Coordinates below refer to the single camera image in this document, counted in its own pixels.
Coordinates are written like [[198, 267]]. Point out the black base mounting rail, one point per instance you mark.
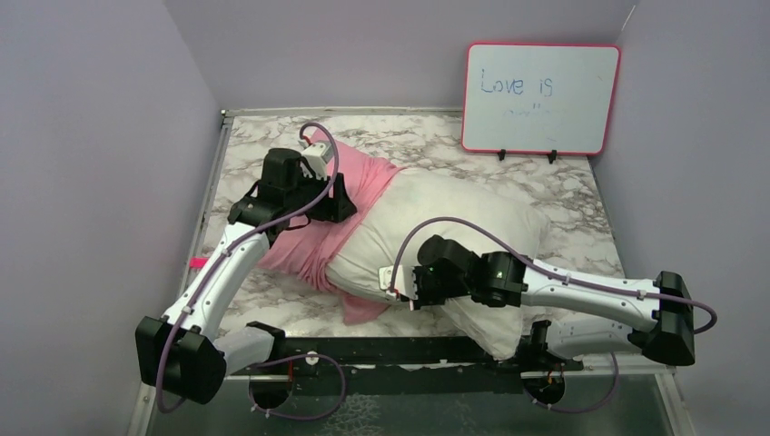
[[402, 365]]

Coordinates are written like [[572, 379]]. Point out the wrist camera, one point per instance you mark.
[[315, 159], [398, 283]]

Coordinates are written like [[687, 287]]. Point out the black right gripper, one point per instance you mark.
[[422, 298]]

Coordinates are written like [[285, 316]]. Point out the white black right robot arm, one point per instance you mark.
[[652, 317]]

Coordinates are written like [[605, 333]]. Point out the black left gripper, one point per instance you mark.
[[337, 208]]

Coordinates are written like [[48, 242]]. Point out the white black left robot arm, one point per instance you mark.
[[181, 351]]

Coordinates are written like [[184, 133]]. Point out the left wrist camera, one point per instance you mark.
[[315, 159]]

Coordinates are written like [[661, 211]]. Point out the pink pillowcase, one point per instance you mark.
[[306, 253]]

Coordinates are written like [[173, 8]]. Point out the white pillow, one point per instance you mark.
[[414, 196]]

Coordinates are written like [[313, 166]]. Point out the pink marker pen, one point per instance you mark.
[[197, 262]]

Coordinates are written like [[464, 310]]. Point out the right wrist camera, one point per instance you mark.
[[398, 283]]

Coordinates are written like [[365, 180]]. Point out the pink-framed whiteboard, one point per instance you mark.
[[551, 99]]

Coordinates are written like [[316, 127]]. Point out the aluminium table frame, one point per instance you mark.
[[380, 236]]

